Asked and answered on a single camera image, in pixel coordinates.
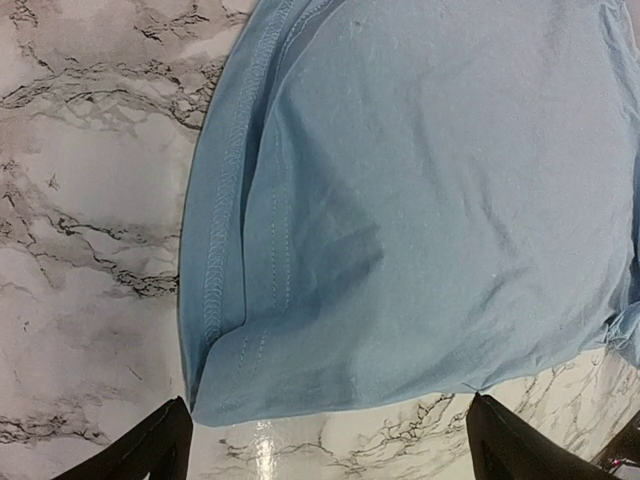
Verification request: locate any light blue garment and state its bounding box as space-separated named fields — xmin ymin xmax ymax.
xmin=179 ymin=1 xmax=639 ymax=427

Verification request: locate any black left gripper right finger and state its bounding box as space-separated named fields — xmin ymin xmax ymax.
xmin=466 ymin=394 xmax=600 ymax=479

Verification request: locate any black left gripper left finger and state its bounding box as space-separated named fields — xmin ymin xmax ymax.
xmin=55 ymin=396 xmax=193 ymax=480

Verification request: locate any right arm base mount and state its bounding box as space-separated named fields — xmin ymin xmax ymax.
xmin=593 ymin=413 xmax=640 ymax=480

